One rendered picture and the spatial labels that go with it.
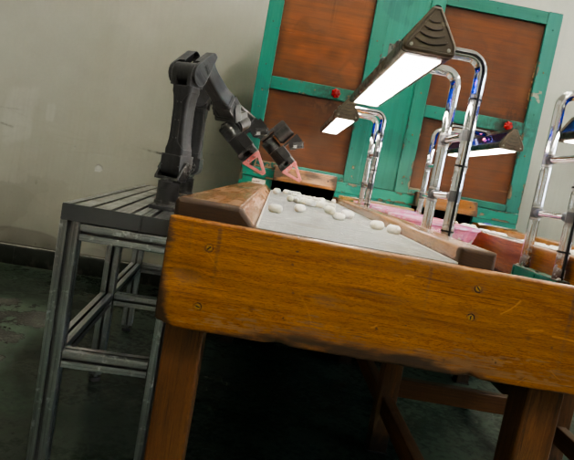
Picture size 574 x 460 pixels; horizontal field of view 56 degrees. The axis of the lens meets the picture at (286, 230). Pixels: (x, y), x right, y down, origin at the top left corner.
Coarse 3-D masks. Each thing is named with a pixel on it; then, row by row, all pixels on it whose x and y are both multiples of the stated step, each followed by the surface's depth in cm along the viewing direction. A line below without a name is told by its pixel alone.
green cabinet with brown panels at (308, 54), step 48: (288, 0) 250; (336, 0) 251; (384, 0) 250; (432, 0) 251; (480, 0) 251; (288, 48) 253; (336, 48) 253; (384, 48) 253; (480, 48) 254; (528, 48) 254; (288, 96) 255; (432, 96) 256; (528, 96) 257; (336, 144) 258; (384, 144) 258; (528, 144) 258; (480, 192) 261
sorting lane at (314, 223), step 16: (272, 192) 238; (288, 208) 138; (320, 208) 169; (336, 208) 190; (256, 224) 81; (272, 224) 87; (288, 224) 93; (304, 224) 99; (320, 224) 106; (336, 224) 114; (352, 224) 123; (368, 224) 134; (336, 240) 80; (352, 240) 85; (368, 240) 89; (384, 240) 95; (400, 240) 101; (416, 256) 79; (432, 256) 82
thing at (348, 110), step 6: (348, 102) 178; (342, 108) 178; (348, 108) 178; (354, 108) 178; (336, 114) 178; (342, 114) 178; (348, 114) 178; (354, 114) 178; (330, 120) 194; (354, 120) 180; (324, 126) 218; (348, 126) 199
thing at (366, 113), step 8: (360, 112) 200; (368, 112) 200; (376, 112) 199; (376, 120) 215; (384, 120) 200; (376, 128) 215; (384, 128) 201; (376, 136) 216; (376, 144) 201; (368, 152) 216; (376, 152) 201; (368, 160) 216; (376, 160) 201; (368, 168) 217; (376, 168) 202; (368, 176) 217; (368, 184) 203; (360, 192) 218; (368, 192) 203; (360, 200) 218; (368, 200) 202
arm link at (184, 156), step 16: (176, 64) 151; (192, 64) 150; (176, 80) 151; (192, 80) 149; (176, 96) 151; (192, 96) 151; (176, 112) 152; (192, 112) 154; (176, 128) 152; (192, 128) 155; (176, 144) 152; (176, 160) 152; (192, 160) 157; (176, 176) 154
